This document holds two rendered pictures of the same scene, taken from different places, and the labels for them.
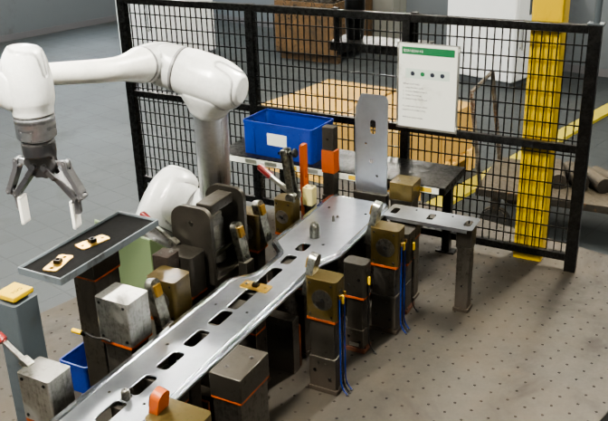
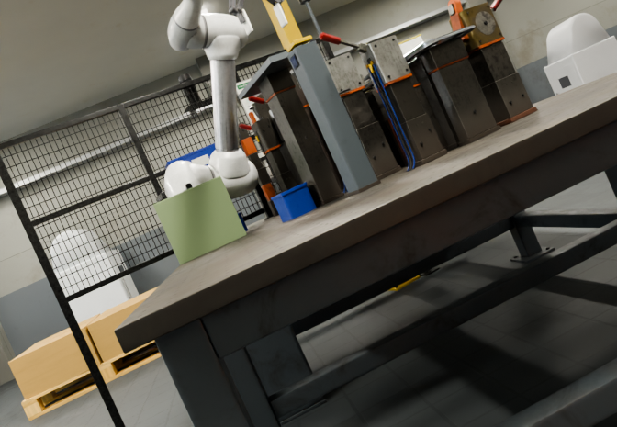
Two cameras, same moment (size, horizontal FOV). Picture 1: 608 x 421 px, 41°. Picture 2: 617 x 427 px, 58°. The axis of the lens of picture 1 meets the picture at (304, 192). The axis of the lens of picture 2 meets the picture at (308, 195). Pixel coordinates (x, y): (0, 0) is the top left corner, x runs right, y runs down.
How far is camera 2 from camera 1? 2.48 m
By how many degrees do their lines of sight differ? 54
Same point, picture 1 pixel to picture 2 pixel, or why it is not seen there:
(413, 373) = not seen: hidden behind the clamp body
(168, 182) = (185, 164)
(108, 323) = (341, 77)
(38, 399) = (392, 55)
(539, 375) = not seen: hidden behind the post
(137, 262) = (214, 206)
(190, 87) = (223, 27)
